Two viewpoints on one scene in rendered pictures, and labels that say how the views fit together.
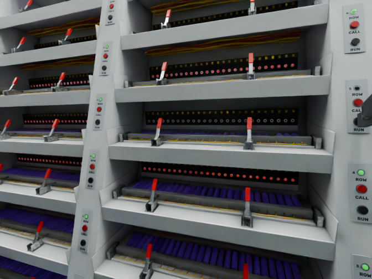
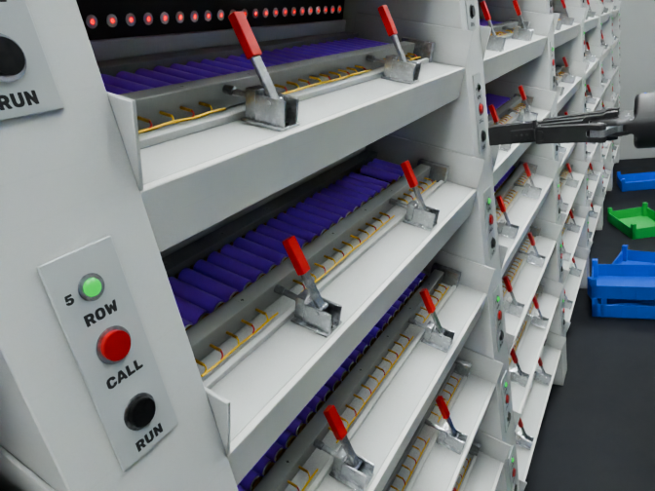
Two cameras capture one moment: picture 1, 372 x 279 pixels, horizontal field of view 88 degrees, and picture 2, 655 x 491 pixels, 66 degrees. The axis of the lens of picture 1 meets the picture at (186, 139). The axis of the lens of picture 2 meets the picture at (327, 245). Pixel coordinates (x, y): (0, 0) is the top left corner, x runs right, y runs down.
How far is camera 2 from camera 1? 0.70 m
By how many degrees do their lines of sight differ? 76
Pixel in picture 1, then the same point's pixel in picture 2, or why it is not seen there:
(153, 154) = (339, 352)
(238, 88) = (407, 105)
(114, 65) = (75, 36)
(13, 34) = not seen: outside the picture
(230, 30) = not seen: outside the picture
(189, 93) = (353, 135)
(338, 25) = not seen: outside the picture
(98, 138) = (176, 471)
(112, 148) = (242, 447)
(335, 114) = (473, 131)
